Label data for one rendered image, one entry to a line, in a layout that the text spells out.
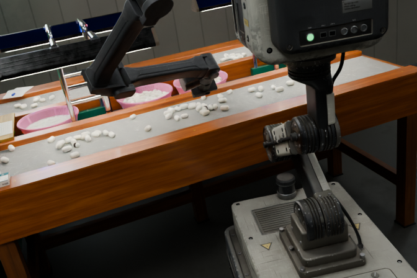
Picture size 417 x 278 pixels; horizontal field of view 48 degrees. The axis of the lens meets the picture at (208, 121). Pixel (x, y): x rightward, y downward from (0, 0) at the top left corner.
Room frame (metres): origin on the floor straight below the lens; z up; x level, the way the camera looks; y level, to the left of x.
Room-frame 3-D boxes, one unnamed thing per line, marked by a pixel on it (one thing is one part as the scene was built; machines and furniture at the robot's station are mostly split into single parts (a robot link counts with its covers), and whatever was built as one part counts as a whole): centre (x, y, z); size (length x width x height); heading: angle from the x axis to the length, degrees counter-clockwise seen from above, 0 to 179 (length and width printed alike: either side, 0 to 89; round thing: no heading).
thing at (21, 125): (1.94, 0.69, 0.72); 0.27 x 0.27 x 0.10
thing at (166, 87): (2.07, 0.27, 0.72); 0.27 x 0.27 x 0.10
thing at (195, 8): (2.55, -0.31, 1.08); 0.62 x 0.08 x 0.07; 107
